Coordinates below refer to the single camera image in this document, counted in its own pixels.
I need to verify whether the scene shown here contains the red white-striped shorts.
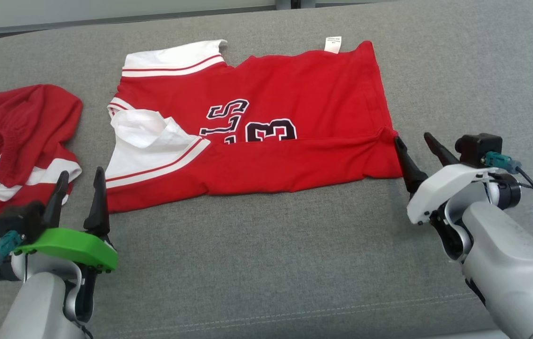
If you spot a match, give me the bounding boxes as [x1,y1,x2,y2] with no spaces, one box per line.
[0,84,83,234]

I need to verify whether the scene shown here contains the grey fabric sofa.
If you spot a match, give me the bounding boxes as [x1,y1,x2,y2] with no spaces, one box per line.
[0,0,533,339]

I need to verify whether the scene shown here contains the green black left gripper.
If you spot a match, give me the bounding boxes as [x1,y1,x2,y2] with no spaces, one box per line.
[14,167,119,274]

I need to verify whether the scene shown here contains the red white basketball jersey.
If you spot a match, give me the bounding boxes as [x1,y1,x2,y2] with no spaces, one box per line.
[105,37,403,213]

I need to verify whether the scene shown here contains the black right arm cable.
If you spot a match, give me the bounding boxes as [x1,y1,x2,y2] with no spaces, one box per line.
[481,152,533,255]

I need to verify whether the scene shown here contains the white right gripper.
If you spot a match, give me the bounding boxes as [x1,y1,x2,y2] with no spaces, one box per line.
[394,132,500,226]

